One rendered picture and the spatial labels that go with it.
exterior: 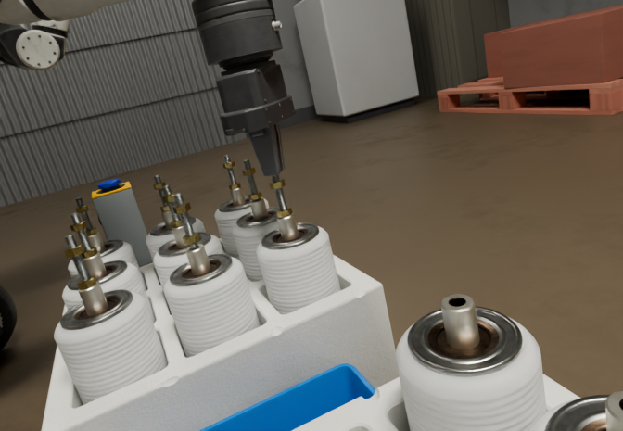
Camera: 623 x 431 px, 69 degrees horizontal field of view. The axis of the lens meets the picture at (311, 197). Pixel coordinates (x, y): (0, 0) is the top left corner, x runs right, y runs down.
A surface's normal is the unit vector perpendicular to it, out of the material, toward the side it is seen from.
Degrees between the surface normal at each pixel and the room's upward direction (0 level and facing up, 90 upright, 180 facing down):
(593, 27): 90
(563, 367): 0
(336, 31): 90
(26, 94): 90
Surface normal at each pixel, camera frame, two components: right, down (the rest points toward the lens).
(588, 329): -0.22, -0.94
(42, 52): 0.65, 0.22
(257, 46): 0.39, 0.17
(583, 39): -0.90, 0.30
